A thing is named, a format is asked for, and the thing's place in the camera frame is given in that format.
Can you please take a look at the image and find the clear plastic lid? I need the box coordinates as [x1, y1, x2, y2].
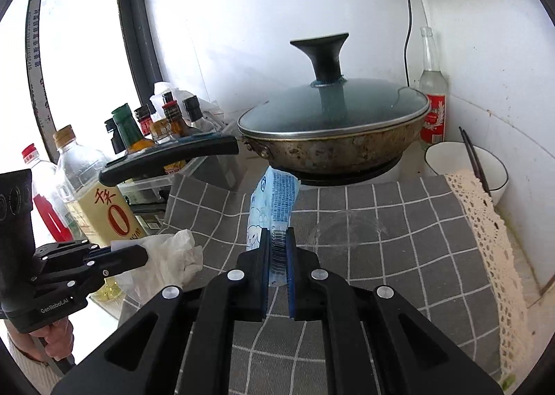
[304, 209, 387, 248]

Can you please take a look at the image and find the cream knit sleeve forearm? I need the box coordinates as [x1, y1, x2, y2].
[8, 338, 61, 395]

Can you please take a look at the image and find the person's left hand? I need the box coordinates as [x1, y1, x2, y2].
[21, 318, 74, 362]

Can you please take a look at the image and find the yellow-label oil bottle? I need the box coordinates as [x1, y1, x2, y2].
[54, 126, 147, 247]

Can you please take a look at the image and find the large red-cap oil bottle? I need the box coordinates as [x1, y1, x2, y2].
[22, 143, 86, 242]

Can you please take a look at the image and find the crumpled white tissue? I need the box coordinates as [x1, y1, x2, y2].
[111, 230, 203, 305]

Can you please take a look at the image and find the clear plastic condiment tray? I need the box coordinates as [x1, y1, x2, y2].
[118, 155, 245, 206]

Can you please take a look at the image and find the grey checked lace cloth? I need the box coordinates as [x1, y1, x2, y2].
[117, 169, 528, 395]

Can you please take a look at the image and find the green-cap sauce bottle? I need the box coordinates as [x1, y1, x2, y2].
[112, 103, 155, 155]

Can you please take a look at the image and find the red-cap sauce bottle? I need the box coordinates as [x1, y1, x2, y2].
[163, 100, 191, 138]

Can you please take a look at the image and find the black-cap sauce bottle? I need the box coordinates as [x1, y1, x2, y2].
[183, 95, 215, 133]

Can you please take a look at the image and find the white ceramic bowl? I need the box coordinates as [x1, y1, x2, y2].
[424, 141, 509, 205]

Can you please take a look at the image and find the dark chopsticks pair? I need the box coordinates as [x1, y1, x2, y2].
[459, 126, 491, 195]

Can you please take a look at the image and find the glass wok lid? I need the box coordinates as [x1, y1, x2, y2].
[238, 33, 430, 139]

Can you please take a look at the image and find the red-label glass liquor bottle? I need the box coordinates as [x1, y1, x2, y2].
[420, 27, 449, 147]

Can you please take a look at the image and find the wok with black handle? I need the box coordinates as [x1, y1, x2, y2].
[99, 110, 428, 187]

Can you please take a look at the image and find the black power cable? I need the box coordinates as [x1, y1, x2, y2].
[402, 0, 414, 88]

